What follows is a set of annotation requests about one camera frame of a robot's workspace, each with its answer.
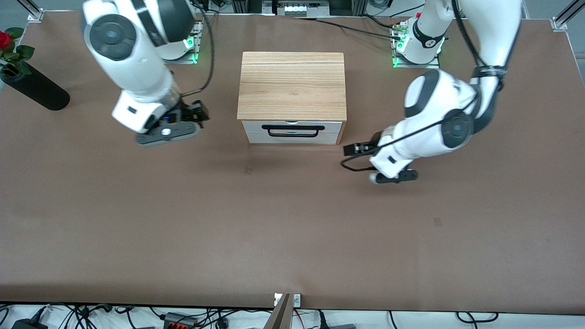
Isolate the white-fronted wooden drawer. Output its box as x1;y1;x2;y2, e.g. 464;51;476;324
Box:
241;121;344;134

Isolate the black metal drawer handle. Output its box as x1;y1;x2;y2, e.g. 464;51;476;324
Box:
261;124;326;138

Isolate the light wooden drawer cabinet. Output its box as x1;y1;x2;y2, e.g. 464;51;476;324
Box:
237;52;348;146

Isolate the black cylindrical vase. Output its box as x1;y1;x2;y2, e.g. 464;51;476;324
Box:
0;64;70;111

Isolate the white terminal block device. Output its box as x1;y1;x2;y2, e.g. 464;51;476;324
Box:
274;0;330;18

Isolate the black box with red connectors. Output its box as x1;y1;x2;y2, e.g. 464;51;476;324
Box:
163;312;198;329

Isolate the black power adapter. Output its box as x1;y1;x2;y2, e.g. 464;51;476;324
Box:
11;318;49;329

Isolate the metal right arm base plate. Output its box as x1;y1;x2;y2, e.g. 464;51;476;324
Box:
165;21;202;64

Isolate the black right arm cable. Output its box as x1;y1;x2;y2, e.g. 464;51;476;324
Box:
181;0;216;97

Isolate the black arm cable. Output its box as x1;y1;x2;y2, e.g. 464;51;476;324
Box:
181;0;216;97
340;0;505;173

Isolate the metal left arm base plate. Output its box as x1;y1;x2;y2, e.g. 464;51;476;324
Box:
391;21;441;69

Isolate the long black table cable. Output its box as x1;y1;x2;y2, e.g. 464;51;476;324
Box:
292;16;404;41

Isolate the short black table cable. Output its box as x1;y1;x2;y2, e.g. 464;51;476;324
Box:
361;14;399;30

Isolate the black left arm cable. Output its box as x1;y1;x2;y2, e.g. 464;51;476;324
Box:
340;0;505;173

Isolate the aluminium corner bracket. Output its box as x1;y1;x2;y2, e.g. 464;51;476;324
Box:
18;0;45;22
551;0;585;32

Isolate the white table edge bracket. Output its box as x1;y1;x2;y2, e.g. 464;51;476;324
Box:
274;293;302;307

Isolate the black looped floor cable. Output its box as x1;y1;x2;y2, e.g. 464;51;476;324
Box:
455;311;500;323

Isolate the brown camera mount post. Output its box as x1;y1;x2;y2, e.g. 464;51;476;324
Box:
263;293;293;329

